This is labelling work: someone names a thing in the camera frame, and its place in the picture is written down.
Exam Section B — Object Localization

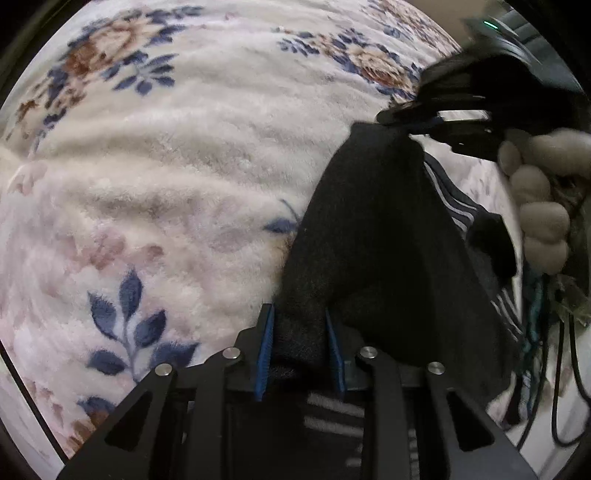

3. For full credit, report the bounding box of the teal cord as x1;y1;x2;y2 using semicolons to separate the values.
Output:
524;267;549;366

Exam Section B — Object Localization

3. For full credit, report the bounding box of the person's right hand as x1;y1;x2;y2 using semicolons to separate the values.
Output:
498;128;591;274

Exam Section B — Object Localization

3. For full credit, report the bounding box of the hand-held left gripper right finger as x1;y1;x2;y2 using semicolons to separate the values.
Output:
324;307;540;480

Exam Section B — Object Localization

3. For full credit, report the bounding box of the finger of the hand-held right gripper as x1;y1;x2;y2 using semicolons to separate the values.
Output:
376;102;492;126
427;115;506;162

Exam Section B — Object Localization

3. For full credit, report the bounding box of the dark white-striped garment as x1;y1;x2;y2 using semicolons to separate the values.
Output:
302;152;527;468

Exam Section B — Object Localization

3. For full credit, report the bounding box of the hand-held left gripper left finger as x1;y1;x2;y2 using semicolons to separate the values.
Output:
55;303;277;480

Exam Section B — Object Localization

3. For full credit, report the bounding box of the black knit cloth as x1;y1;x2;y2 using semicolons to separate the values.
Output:
272;121;520;407

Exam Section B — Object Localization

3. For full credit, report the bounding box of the floral fleece blanket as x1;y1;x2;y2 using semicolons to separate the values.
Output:
0;0;532;472

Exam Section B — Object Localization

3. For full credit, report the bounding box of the black cable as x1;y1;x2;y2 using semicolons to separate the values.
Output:
550;316;583;449
513;342;551;452

